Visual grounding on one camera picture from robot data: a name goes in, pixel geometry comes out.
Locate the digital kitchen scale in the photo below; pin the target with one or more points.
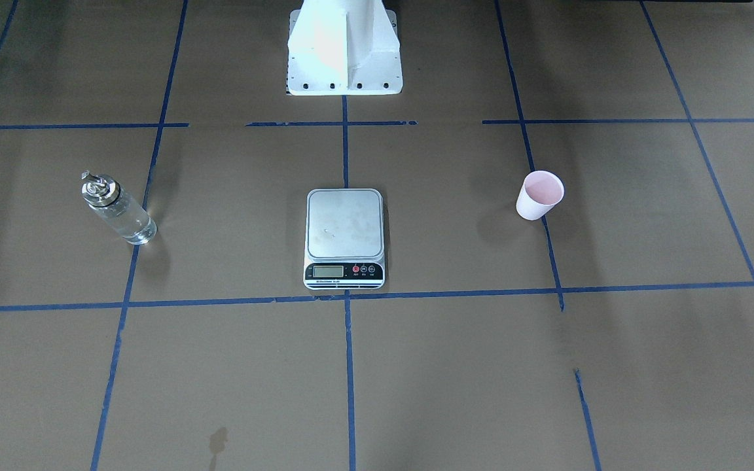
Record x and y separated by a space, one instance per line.
344 247

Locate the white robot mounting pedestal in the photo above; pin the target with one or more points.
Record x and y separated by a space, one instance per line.
343 48

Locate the glass sauce bottle metal spout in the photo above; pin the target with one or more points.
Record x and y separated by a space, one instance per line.
118 208

